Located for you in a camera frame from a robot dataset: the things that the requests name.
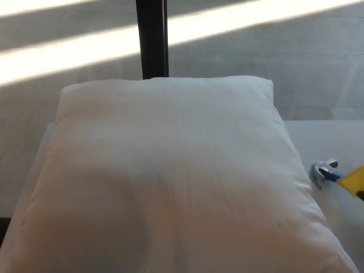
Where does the black vertical post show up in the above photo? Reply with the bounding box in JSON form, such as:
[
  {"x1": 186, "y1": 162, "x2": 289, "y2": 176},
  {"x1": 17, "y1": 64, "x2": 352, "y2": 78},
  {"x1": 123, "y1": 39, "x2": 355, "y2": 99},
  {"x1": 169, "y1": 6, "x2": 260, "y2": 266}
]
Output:
[{"x1": 135, "y1": 0, "x2": 171, "y2": 80}]

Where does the white pillow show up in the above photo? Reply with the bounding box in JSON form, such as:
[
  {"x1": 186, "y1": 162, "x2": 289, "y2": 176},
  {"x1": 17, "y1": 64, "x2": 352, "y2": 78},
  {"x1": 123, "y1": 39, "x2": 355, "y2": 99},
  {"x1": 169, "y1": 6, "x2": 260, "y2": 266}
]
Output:
[{"x1": 0, "y1": 75, "x2": 360, "y2": 273}]

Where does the hammer with yellow foam grip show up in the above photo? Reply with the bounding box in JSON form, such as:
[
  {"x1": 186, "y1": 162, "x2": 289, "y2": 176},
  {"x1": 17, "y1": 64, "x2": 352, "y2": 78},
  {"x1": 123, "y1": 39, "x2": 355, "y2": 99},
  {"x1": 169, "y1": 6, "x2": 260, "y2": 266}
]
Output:
[{"x1": 309, "y1": 157, "x2": 364, "y2": 200}]

